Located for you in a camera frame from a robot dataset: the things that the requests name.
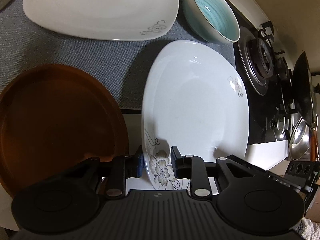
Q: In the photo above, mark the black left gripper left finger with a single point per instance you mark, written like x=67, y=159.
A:
x=120, y=169

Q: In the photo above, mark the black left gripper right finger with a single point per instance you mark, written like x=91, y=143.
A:
x=193, y=168

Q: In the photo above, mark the white plate large flower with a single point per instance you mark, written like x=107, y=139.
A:
x=158, y=164

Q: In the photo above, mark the large white floral plate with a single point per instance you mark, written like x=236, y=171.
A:
x=194, y=99

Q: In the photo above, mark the brown round plate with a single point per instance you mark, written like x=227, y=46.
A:
x=52, y=117

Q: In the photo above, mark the small white floral plate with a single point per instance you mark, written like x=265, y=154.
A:
x=120, y=20

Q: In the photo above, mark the steel pot lid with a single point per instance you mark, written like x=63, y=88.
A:
x=299, y=142

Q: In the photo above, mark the black wok pan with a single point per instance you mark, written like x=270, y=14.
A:
x=305, y=100

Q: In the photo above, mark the black gas stove top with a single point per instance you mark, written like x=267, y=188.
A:
x=269, y=115

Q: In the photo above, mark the light blue ceramic bowl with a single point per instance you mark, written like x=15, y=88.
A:
x=212, y=20

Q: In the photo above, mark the grey table mat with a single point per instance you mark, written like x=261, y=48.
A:
x=122, y=67

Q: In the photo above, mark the gas burner with steel ring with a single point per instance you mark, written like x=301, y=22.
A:
x=257, y=59

